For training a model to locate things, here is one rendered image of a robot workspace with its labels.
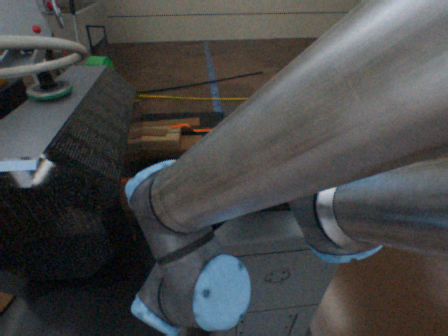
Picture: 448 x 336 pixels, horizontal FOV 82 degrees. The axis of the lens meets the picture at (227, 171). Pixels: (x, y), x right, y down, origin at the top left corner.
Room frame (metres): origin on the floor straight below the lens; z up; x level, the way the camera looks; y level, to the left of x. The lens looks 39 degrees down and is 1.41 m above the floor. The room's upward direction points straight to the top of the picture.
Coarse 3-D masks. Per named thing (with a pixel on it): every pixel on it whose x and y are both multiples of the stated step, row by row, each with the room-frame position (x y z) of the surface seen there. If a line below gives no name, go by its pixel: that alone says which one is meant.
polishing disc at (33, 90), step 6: (36, 84) 1.39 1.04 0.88; (60, 84) 1.39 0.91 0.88; (66, 84) 1.39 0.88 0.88; (30, 90) 1.31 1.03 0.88; (36, 90) 1.31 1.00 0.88; (42, 90) 1.31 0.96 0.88; (48, 90) 1.31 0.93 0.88; (54, 90) 1.31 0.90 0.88; (60, 90) 1.31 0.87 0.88; (36, 96) 1.26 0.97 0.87; (42, 96) 1.26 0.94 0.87
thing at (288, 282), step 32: (224, 224) 0.46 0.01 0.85; (256, 224) 0.46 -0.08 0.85; (288, 224) 0.46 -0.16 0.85; (256, 256) 0.40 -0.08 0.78; (288, 256) 0.41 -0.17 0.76; (256, 288) 0.40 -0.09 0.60; (288, 288) 0.41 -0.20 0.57; (320, 288) 0.43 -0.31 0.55; (256, 320) 0.41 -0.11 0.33; (288, 320) 0.43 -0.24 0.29
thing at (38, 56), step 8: (8, 56) 1.10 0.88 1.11; (16, 56) 1.21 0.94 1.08; (24, 56) 1.21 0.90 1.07; (32, 56) 1.03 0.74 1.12; (40, 56) 1.13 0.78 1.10; (0, 64) 0.96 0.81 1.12; (8, 64) 1.05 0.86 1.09; (16, 64) 1.09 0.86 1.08; (24, 64) 1.09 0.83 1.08; (32, 64) 0.98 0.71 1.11
